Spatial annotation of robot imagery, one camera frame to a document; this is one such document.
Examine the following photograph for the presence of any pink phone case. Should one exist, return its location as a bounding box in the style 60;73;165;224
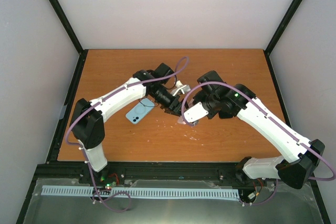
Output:
177;116;200;126

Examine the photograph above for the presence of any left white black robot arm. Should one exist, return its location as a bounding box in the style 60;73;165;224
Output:
65;63;182;184

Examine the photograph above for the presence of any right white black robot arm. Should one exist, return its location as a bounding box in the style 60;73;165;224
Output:
193;70;325;189

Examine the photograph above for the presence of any light blue phone case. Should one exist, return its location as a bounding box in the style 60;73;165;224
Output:
125;98;155;124

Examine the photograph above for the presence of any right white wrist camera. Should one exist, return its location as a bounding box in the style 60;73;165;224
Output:
184;102;208;119

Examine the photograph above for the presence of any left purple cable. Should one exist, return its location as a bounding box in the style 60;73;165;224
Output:
65;56;190;212

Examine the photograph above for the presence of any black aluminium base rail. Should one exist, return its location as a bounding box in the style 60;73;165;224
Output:
33;161;266;188

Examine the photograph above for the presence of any light blue slotted cable duct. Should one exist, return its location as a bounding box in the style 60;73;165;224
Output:
40;185;239;201

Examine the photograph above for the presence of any metal base plate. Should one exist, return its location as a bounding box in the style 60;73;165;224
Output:
17;178;330;223

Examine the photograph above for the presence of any left black frame post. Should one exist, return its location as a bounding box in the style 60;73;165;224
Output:
33;0;85;55

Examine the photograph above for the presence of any black frame post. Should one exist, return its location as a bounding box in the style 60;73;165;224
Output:
265;0;320;54
33;0;85;55

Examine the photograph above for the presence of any right black frame post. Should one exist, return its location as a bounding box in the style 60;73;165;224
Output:
265;0;320;54

